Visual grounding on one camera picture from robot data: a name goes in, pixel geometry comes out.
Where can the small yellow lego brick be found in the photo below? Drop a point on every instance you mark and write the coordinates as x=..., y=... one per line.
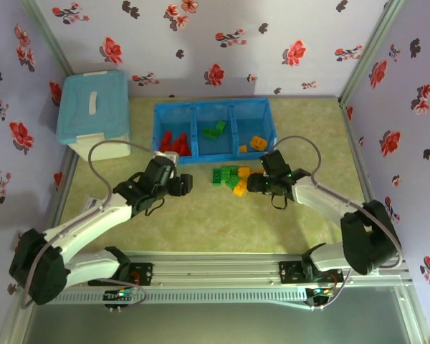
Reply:
x=243, y=148

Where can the large yellow lego brick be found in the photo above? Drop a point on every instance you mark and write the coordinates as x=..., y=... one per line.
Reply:
x=258, y=143

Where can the long red lego brick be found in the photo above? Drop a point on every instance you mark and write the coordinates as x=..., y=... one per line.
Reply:
x=184, y=148

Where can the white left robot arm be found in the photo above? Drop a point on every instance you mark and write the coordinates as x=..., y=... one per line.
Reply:
x=93, y=218

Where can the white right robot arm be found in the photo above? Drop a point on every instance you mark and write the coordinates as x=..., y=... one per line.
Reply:
x=319, y=197

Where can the long green lego brick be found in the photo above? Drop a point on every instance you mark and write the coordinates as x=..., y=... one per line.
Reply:
x=218, y=176

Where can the blue plastic bin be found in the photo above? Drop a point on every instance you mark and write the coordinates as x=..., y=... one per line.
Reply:
x=209, y=114
x=165, y=118
x=251, y=114

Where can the white printed label card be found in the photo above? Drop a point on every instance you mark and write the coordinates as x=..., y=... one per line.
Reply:
x=90, y=203

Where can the white storage box blue lid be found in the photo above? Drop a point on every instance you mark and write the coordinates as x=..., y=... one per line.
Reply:
x=93, y=111

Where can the small circuit board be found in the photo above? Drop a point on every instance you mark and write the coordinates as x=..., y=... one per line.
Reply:
x=320, y=294
x=120, y=294

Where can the aluminium table edge rail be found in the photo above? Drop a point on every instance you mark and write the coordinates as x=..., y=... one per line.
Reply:
x=358, y=150
x=65, y=186

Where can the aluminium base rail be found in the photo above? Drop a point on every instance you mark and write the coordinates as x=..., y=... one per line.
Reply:
x=215, y=268

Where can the aluminium frame post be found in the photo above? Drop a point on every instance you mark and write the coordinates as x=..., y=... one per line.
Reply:
x=371, y=50
x=48, y=36

